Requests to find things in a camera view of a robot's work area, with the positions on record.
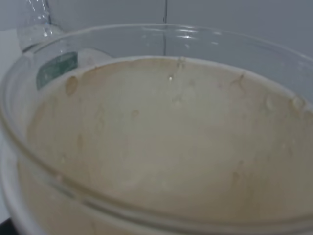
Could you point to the blue sleeve glass cup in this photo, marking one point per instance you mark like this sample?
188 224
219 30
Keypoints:
158 129

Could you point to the clear green label bottle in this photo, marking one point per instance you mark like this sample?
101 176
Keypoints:
35 27

